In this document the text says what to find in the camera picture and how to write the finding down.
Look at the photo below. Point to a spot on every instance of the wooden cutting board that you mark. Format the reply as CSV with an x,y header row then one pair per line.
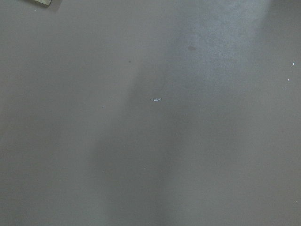
x,y
43,2

